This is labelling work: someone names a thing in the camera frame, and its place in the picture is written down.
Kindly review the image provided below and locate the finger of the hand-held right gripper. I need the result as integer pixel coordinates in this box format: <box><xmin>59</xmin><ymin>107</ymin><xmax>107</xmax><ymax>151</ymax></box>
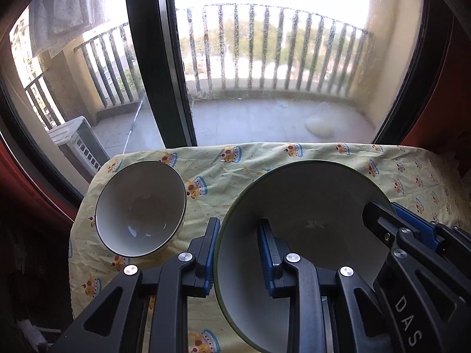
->
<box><xmin>362</xmin><ymin>201</ymin><xmax>421</xmax><ymax>251</ymax></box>
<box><xmin>392</xmin><ymin>202</ymin><xmax>471</xmax><ymax>259</ymax></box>

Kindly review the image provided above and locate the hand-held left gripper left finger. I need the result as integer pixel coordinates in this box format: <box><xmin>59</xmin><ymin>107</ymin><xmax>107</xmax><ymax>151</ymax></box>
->
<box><xmin>48</xmin><ymin>217</ymin><xmax>222</xmax><ymax>353</ymax></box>

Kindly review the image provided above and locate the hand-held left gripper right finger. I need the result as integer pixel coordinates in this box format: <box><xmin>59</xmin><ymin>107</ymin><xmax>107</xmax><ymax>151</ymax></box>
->
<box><xmin>257</xmin><ymin>218</ymin><xmax>402</xmax><ymax>353</ymax></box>

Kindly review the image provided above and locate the large leaf patterned bowl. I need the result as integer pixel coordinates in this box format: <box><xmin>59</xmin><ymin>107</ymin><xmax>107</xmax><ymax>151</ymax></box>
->
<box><xmin>213</xmin><ymin>159</ymin><xmax>399</xmax><ymax>353</ymax></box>

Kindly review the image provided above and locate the small floral bowl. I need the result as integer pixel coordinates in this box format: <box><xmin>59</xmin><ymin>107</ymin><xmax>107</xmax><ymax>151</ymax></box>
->
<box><xmin>94</xmin><ymin>160</ymin><xmax>188</xmax><ymax>258</ymax></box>

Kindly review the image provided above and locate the yellow printed tablecloth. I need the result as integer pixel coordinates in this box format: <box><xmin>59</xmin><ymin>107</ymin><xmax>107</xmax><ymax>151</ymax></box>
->
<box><xmin>69</xmin><ymin>141</ymin><xmax>460</xmax><ymax>353</ymax></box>

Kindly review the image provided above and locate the red-brown wooden panel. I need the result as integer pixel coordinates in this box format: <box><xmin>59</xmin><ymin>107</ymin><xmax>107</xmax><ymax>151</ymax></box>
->
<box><xmin>399</xmin><ymin>18</ymin><xmax>471</xmax><ymax>229</ymax></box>

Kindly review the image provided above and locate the thin white pole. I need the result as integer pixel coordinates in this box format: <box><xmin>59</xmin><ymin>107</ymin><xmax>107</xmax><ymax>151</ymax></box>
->
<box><xmin>122</xmin><ymin>96</ymin><xmax>145</xmax><ymax>154</ymax></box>

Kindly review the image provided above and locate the outdoor air conditioner unit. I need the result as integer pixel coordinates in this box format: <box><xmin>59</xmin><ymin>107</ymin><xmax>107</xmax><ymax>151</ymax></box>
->
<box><xmin>47</xmin><ymin>116</ymin><xmax>111</xmax><ymax>184</ymax></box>

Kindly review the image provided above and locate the balcony railing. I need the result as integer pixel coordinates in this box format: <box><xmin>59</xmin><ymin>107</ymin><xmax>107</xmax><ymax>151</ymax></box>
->
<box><xmin>24</xmin><ymin>3</ymin><xmax>374</xmax><ymax>126</ymax></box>

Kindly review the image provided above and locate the hanging white cloth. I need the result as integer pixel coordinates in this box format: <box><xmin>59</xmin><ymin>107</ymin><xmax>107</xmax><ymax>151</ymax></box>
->
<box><xmin>27</xmin><ymin>0</ymin><xmax>113</xmax><ymax>59</ymax></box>

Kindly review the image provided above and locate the dark window frame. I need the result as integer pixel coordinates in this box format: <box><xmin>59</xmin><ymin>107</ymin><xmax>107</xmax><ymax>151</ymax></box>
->
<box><xmin>0</xmin><ymin>0</ymin><xmax>471</xmax><ymax>207</ymax></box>

